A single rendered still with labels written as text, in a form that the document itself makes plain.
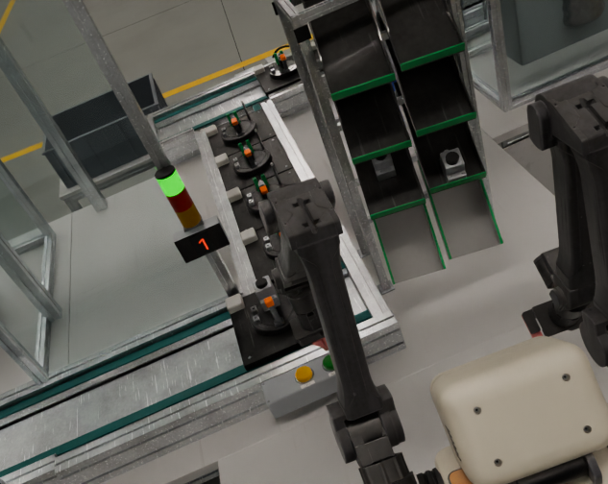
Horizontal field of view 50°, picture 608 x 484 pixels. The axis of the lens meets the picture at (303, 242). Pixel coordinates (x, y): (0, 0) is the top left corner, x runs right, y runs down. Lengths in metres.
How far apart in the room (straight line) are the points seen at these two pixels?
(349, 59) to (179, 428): 0.94
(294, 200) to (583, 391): 0.46
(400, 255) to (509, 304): 0.30
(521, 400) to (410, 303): 0.87
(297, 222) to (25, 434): 1.23
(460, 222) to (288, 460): 0.70
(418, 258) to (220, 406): 0.60
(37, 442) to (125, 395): 0.25
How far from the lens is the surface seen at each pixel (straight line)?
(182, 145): 2.70
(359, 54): 1.40
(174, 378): 1.78
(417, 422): 1.54
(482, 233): 1.67
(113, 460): 1.72
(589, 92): 0.98
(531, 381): 0.93
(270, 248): 1.86
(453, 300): 1.74
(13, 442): 1.96
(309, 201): 0.93
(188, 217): 1.59
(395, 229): 1.64
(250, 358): 1.64
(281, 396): 1.55
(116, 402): 1.83
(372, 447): 1.06
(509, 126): 2.30
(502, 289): 1.75
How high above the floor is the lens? 2.14
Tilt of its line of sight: 39 degrees down
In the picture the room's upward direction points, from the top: 23 degrees counter-clockwise
